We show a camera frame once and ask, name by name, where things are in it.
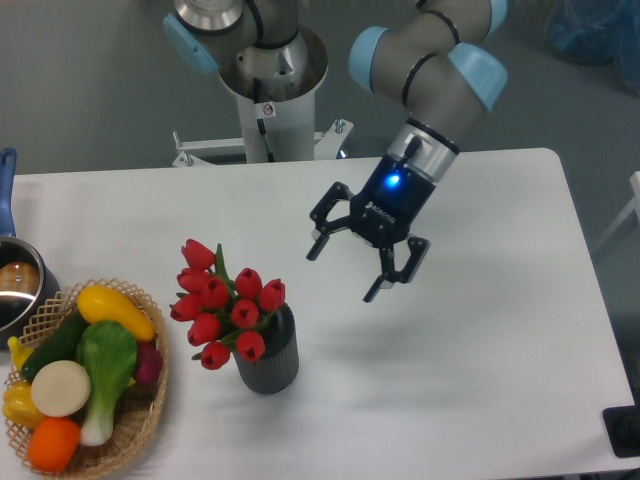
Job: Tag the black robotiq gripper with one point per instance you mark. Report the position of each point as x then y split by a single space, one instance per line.
381 214

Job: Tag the red tulip bouquet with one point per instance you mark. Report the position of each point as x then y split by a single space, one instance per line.
227 314

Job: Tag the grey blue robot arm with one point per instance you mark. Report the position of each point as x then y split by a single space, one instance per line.
435 68

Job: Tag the dark grey ribbed vase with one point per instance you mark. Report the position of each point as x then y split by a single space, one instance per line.
277 368

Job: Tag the white furniture leg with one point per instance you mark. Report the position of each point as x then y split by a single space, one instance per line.
624 221

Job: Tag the purple red radish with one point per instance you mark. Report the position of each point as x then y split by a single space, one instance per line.
149 364

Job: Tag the blue plastic bag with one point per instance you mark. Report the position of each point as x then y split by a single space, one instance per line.
597 33

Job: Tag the yellow squash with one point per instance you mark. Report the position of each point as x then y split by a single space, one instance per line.
98 303

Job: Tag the green bok choy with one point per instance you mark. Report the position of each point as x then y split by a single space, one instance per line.
108 353

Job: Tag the woven wicker basket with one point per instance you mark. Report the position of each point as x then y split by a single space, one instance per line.
137 412

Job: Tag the black device at table edge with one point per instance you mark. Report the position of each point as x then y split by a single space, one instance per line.
622 426

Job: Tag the dark green cucumber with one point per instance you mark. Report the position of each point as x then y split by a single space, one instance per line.
60 345

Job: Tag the round cream white vegetable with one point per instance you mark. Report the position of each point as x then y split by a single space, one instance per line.
61 388

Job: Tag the yellow banana tip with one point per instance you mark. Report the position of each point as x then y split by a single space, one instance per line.
19 353

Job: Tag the orange fruit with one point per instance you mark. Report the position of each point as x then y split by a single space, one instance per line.
53 444

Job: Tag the yellow bell pepper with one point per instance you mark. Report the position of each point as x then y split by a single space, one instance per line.
19 407

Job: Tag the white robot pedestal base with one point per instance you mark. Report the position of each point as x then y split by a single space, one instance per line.
271 64

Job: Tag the blue handled saucepan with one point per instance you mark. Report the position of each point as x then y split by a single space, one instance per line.
26 281

